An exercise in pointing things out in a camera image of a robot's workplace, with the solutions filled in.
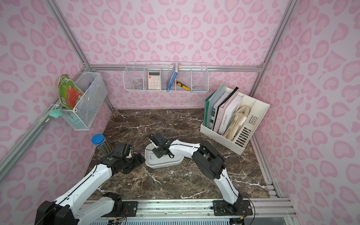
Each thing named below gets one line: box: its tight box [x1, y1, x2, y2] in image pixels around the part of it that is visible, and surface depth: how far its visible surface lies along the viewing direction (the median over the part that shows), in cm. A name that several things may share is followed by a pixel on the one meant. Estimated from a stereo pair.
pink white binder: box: [213, 90, 243, 135], surface depth 90 cm
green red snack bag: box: [57, 74, 84, 110], surface depth 75 cm
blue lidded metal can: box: [91, 133, 113, 155], surface depth 82 cm
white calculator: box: [148, 71, 161, 90], surface depth 97 cm
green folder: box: [203, 81, 227, 129], surface depth 87 cm
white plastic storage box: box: [144, 142, 185, 169], surface depth 87 cm
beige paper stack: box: [223, 105, 251, 141], surface depth 91 cm
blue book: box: [165, 62, 179, 93], surface depth 90 cm
